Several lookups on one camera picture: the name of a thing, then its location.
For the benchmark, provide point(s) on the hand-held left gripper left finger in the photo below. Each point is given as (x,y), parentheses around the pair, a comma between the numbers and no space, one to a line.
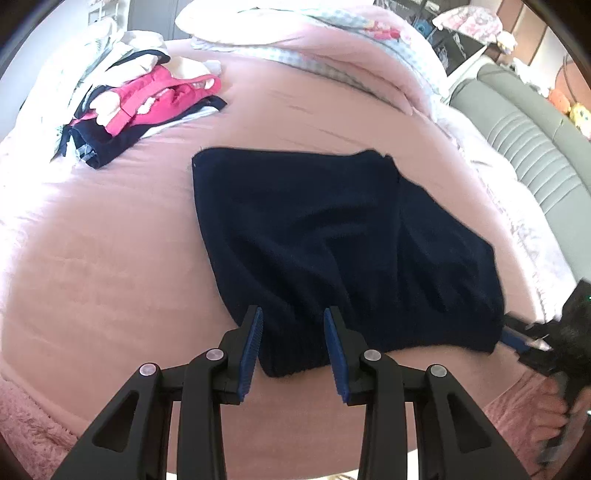
(251,350)

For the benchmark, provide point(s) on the white textured pillow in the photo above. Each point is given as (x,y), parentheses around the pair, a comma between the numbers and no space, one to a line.
(526,230)

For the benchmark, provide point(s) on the white and yellow plush toy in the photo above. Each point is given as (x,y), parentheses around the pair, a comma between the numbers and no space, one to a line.
(507,41)

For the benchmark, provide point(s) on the magenta garment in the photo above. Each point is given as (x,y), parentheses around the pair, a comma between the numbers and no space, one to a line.
(157,97)

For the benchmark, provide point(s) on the silver white jacket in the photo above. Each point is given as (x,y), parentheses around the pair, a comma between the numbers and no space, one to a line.
(64,78)

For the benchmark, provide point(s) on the orange plush toy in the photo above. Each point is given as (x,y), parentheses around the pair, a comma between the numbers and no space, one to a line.
(558,99)

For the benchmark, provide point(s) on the navy blue garment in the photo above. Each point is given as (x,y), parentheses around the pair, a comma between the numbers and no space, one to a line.
(323,230)

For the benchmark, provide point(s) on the yellow sponge plush toy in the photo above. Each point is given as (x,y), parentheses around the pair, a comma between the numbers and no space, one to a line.
(581,115)

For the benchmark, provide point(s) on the pink printed umbrella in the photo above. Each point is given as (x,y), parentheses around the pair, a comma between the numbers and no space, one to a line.
(471,21)

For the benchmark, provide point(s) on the dark navy folded garment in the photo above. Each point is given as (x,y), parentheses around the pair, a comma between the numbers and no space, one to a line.
(108,144)

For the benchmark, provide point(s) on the pink bed sheet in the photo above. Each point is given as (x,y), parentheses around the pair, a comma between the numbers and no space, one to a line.
(115,254)

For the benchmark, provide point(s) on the grey-green padded headboard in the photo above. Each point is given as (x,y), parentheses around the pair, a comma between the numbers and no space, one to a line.
(531,138)

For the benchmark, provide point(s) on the white garment with navy trim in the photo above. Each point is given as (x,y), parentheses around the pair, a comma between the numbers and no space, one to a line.
(138,44)

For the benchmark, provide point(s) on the folded pink checked quilt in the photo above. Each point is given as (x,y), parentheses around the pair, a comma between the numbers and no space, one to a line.
(360,50)

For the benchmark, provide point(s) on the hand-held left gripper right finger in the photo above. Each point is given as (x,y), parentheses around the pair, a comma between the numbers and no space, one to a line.
(334,355)

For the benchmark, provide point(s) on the person's right hand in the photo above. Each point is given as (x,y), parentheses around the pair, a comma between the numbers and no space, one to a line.
(551,408)

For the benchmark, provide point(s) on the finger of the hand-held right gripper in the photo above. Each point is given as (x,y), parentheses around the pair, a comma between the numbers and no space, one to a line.
(531,328)
(512,340)

